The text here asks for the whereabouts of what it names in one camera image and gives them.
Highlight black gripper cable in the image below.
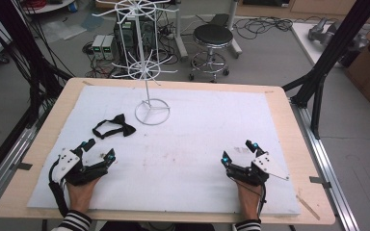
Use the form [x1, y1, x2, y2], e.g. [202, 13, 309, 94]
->
[235, 179, 268, 216]
[47, 156, 70, 218]

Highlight black round stool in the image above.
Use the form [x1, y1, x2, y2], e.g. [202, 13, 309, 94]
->
[188, 23, 235, 84]

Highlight person's right hand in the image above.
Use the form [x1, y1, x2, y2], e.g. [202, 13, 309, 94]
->
[232, 177, 264, 222]

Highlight black metal frame stand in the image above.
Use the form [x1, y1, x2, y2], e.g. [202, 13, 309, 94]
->
[281, 0, 370, 141]
[0, 0, 75, 129]

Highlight white stand leg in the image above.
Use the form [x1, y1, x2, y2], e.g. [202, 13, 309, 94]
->
[225, 0, 244, 60]
[173, 0, 190, 63]

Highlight tangle of black floor cables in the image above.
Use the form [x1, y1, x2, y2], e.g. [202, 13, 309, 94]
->
[196, 13, 322, 41]

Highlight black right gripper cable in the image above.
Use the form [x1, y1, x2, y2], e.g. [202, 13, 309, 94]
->
[235, 179, 268, 216]

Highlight person's left hand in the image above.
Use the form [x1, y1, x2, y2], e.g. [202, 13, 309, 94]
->
[65, 177, 101, 215]

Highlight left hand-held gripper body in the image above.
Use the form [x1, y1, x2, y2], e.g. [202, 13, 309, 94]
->
[51, 142, 110, 187]

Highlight grey bench power supply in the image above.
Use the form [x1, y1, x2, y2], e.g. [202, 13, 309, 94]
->
[101, 35, 116, 61]
[91, 34, 106, 61]

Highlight striped right sleeve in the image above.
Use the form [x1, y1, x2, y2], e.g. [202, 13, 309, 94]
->
[234, 218, 262, 231]

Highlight white wire display rack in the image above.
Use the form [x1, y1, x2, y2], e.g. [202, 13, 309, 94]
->
[92, 0, 181, 126]

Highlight black bow tie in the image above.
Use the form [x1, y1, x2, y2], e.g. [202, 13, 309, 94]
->
[92, 113, 137, 141]

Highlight black computer tower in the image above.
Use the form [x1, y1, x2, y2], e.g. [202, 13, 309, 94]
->
[113, 15, 158, 65]

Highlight striped left sleeve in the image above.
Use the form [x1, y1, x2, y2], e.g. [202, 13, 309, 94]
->
[51, 209, 93, 231]

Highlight wooden table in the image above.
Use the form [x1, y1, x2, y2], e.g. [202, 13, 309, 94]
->
[0, 77, 336, 225]

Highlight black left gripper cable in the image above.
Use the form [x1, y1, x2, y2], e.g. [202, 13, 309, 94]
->
[47, 156, 70, 218]

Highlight white foam mat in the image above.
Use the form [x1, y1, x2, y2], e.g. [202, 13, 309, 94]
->
[27, 85, 302, 216]

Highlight striped sleeve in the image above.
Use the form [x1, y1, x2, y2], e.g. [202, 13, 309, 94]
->
[234, 218, 262, 231]
[51, 209, 93, 231]

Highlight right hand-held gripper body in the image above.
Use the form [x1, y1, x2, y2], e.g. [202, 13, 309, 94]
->
[225, 152, 291, 187]

